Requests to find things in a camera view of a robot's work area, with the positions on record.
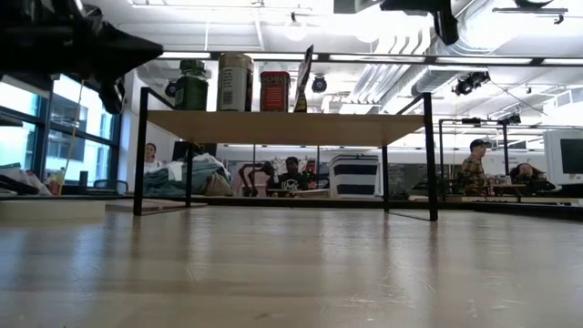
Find green lidded spice jar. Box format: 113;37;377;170
173;58;210;112

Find dark red booklet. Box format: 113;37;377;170
105;197;210;213

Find white globe pendant lamp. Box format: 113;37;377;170
283;12;310;43

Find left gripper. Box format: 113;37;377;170
0;0;165;116

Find teal and white cloth pile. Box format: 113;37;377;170
144;152;237;198

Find black rail with light strips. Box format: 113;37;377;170
154;49;583;66

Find white cabinet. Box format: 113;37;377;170
543;128;583;187

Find white navy striped bin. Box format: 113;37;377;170
328;153;382;199

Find black screen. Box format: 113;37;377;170
559;138;583;175

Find cluttered background table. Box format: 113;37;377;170
444;175;557;204

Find black ceiling track fixture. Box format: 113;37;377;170
491;0;570;25

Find black pole stand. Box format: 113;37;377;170
438;113;524;184

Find orange brown spice pouch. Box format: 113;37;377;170
292;44;315;114

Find person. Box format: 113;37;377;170
267;156;316;193
508;162;556;191
456;138;494;198
142;141;164;175

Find thin orange-yellow cable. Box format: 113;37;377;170
60;79;86;184

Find black spotlight cluster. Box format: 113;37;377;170
452;70;492;97

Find white bag clutter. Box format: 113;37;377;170
0;161;52;198

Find wooden shelf black metal legs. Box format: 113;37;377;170
133;86;439;223

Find silver ribbed ventilation duct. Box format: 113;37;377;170
412;67;461;96

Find white masking tape roll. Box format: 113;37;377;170
0;199;107;223

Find white spice jar beige lid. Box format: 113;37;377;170
215;51;255;113

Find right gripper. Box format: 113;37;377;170
380;0;461;46

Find red spice tin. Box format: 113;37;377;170
259;70;292;114

